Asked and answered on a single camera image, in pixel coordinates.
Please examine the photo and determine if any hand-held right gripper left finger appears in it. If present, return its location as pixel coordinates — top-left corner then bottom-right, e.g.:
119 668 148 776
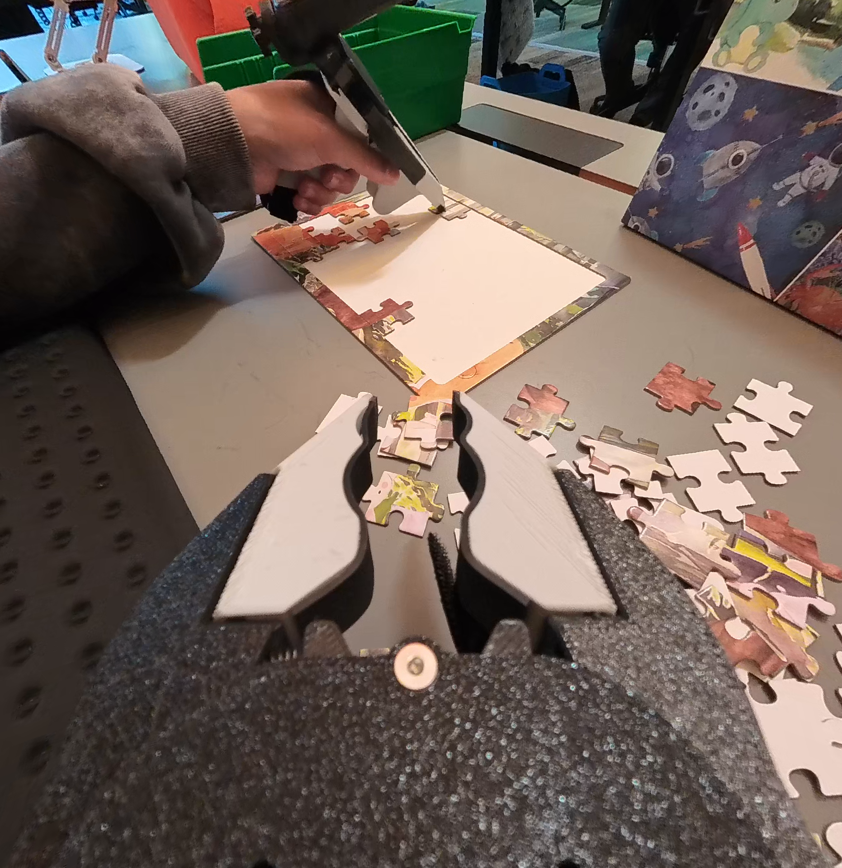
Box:
211 392 380 646

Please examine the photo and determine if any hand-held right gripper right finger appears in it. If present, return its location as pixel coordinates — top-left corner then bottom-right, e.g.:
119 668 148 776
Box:
450 391 620 646

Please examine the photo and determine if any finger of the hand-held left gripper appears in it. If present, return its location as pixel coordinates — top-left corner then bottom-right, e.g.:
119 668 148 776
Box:
321 38 447 218
367 168 434 218

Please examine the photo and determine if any cardboard puzzle frame tray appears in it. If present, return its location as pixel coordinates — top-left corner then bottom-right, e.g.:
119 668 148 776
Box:
251 186 631 396

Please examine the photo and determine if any pile of puzzle pieces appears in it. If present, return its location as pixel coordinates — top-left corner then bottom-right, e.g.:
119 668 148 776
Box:
316 363 842 868

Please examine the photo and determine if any dark desk inset panel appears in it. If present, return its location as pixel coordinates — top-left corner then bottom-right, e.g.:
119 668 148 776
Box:
459 103 624 170

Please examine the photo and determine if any person's left hand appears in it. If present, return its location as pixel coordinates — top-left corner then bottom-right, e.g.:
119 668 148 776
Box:
224 79 401 212

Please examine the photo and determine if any green plastic bin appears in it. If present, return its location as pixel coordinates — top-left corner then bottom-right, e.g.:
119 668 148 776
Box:
273 5 478 140
196 30 281 90

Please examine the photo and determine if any orange panel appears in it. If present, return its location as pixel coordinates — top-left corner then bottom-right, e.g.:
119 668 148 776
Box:
146 0 273 69

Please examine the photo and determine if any brown puzzle piece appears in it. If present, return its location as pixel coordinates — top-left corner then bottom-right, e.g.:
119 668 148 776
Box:
356 298 416 333

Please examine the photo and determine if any blue basket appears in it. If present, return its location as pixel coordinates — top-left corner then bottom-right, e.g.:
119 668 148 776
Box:
481 62 572 109

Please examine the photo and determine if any white table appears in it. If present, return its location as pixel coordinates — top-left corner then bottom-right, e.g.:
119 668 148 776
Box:
0 14 191 96

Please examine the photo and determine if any tan perforated strut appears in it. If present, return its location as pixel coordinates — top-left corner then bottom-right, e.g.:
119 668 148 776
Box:
92 0 120 65
44 0 72 75

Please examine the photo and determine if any black dimpled chair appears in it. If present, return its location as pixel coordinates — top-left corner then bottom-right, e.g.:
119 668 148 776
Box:
0 325 201 868

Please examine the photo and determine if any printed puzzle box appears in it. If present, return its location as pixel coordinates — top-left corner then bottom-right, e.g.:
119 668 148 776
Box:
621 0 842 336

